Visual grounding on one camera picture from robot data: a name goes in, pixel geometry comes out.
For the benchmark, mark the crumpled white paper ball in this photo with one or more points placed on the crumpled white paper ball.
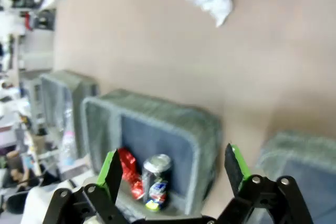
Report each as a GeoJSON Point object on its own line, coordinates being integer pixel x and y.
{"type": "Point", "coordinates": [215, 1]}

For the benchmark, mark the black Pepsi can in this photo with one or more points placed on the black Pepsi can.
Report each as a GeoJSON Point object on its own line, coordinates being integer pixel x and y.
{"type": "Point", "coordinates": [157, 179]}

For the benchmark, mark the clear plastic bottle pink label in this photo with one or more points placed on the clear plastic bottle pink label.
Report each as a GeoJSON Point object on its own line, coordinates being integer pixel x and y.
{"type": "Point", "coordinates": [67, 145]}

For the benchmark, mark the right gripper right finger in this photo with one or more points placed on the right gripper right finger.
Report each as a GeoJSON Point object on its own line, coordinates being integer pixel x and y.
{"type": "Point", "coordinates": [262, 200]}

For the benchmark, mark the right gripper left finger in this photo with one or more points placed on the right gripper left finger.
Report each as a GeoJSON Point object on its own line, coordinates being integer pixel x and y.
{"type": "Point", "coordinates": [105, 197]}

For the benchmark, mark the crushed red drink can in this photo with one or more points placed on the crushed red drink can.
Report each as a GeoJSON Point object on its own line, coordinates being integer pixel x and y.
{"type": "Point", "coordinates": [130, 171]}

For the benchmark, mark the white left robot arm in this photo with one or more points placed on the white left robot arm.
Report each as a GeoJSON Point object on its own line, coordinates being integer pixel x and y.
{"type": "Point", "coordinates": [36, 203]}

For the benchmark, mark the grey fabric basket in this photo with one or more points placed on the grey fabric basket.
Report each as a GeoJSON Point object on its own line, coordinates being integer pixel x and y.
{"type": "Point", "coordinates": [168, 119]}
{"type": "Point", "coordinates": [78, 87]}
{"type": "Point", "coordinates": [302, 142]}

